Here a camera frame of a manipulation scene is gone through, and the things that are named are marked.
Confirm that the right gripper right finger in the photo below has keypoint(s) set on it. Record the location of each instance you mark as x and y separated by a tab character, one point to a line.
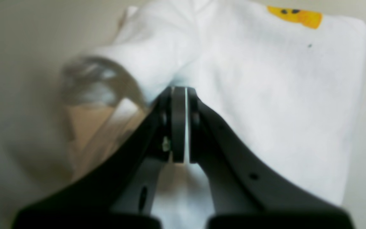
247	193

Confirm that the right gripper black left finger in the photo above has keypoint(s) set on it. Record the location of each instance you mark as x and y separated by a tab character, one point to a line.
119	193

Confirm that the white printed T-shirt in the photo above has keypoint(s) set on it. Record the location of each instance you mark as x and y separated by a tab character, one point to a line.
287	81

